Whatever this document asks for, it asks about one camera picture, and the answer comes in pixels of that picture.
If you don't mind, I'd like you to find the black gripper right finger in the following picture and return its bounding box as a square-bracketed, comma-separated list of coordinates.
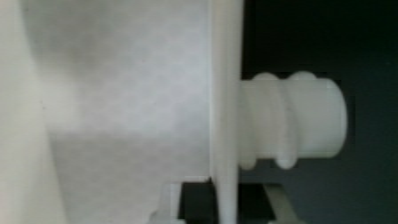
[238, 183, 305, 224]

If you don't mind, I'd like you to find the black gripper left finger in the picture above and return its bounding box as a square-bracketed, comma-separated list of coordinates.
[149, 181, 216, 224]

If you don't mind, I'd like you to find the white cabinet body frame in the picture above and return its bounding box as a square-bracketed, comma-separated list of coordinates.
[0, 0, 243, 224]

